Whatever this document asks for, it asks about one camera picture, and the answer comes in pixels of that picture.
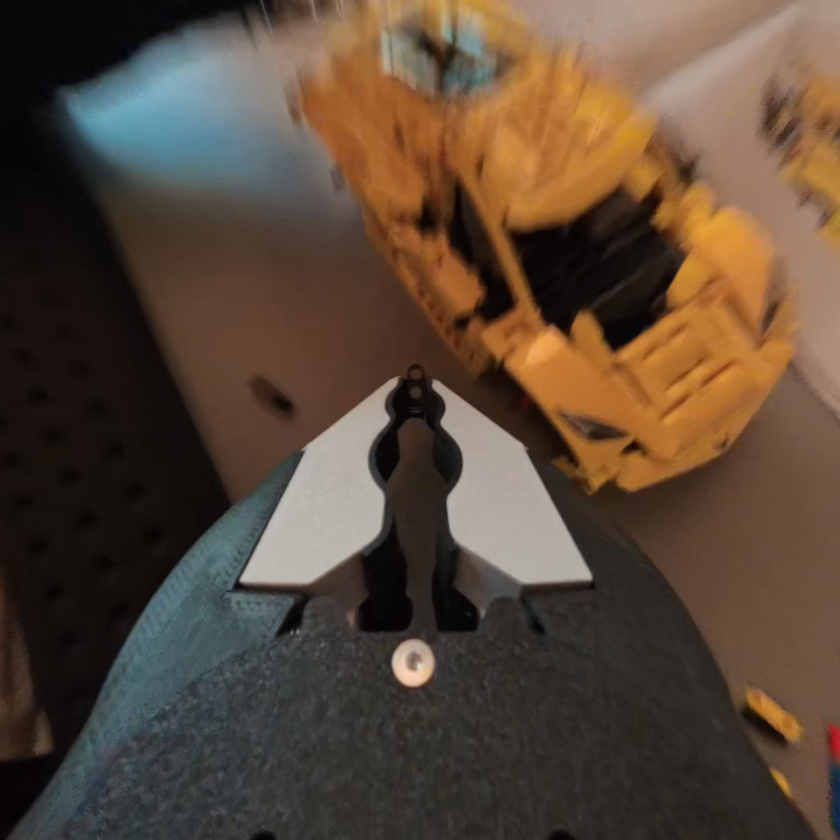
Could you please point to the yellow toy brick car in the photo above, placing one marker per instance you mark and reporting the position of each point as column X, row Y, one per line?
column 590, row 262

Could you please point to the building instruction booklet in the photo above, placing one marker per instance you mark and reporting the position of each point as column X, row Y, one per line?
column 722, row 131

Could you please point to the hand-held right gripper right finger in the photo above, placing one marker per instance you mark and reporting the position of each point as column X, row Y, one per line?
column 518, row 518

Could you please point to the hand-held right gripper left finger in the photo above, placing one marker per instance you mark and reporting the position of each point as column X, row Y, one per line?
column 315, row 518

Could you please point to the black connector brick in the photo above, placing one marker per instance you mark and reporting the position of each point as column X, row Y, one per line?
column 415, row 394
column 270, row 394

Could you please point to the grey desk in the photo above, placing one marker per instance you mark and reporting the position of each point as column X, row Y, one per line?
column 229, row 262

